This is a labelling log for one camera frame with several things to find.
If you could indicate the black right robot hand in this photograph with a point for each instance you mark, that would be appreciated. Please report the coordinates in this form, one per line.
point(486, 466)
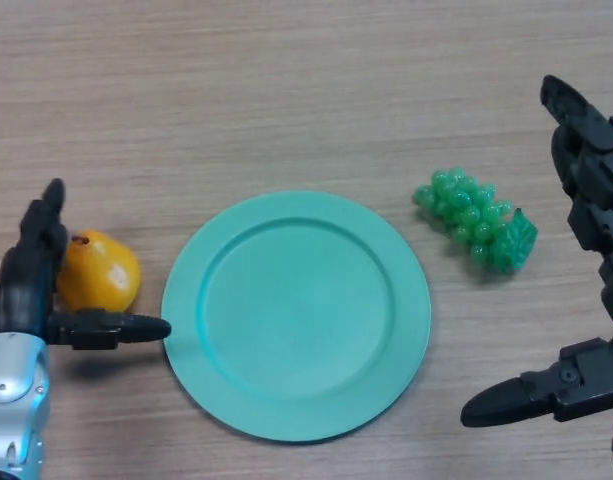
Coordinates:
point(606, 170)

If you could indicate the green round plate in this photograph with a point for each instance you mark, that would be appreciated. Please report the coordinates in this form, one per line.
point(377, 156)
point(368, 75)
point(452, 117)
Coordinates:
point(296, 317)

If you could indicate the green grape bunch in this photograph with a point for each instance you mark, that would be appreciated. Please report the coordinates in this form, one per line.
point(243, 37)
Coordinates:
point(471, 217)

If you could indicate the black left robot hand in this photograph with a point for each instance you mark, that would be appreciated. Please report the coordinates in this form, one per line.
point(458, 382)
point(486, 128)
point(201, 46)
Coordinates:
point(23, 290)

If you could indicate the yellow pear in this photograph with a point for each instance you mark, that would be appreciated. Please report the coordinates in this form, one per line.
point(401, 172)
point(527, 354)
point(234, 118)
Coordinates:
point(101, 275)

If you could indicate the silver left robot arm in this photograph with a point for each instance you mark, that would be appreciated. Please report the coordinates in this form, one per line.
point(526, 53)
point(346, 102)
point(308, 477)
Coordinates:
point(13, 400)

